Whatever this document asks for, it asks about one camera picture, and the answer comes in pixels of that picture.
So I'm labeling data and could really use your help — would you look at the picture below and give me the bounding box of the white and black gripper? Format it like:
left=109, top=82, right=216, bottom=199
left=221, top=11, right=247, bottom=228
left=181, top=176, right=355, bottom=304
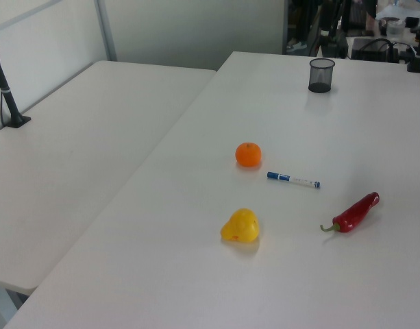
left=319, top=0, right=343, bottom=38

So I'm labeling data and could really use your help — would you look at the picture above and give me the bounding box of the aluminium partition post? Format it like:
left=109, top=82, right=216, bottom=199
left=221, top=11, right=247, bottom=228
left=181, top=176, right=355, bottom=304
left=94, top=0, right=119, bottom=63

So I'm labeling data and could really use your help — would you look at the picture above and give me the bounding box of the red chili pepper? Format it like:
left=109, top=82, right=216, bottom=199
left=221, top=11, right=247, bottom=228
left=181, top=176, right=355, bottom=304
left=319, top=191, right=380, bottom=235

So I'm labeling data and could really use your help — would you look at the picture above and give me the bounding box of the black camera pole stand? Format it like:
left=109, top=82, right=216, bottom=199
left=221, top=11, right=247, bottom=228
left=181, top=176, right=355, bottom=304
left=0, top=34, right=32, bottom=129

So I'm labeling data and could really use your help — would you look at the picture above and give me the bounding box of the black electronics box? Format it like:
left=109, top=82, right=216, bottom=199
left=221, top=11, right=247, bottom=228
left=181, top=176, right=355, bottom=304
left=351, top=37, right=401, bottom=64

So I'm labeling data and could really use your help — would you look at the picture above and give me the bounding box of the clear plastic container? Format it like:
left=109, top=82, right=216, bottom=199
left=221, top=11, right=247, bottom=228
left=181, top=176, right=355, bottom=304
left=386, top=19, right=406, bottom=38

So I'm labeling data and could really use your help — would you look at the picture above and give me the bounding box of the black clamp stand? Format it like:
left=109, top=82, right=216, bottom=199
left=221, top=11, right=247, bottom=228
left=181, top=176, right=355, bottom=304
left=406, top=19, right=420, bottom=73

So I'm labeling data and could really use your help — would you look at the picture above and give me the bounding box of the black mesh pen cup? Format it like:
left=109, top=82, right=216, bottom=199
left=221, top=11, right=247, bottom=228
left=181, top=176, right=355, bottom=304
left=308, top=57, right=336, bottom=94

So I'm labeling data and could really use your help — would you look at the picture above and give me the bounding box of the yellow pear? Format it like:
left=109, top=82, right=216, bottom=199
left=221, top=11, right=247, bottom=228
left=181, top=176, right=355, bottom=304
left=219, top=208, right=260, bottom=243

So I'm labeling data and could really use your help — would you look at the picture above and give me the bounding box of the blue and white marker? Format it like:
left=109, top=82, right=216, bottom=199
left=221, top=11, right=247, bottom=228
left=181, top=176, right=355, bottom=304
left=267, top=171, right=322, bottom=190

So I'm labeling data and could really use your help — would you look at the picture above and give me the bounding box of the orange mandarin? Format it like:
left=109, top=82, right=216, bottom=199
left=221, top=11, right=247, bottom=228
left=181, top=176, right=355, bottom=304
left=234, top=141, right=262, bottom=168

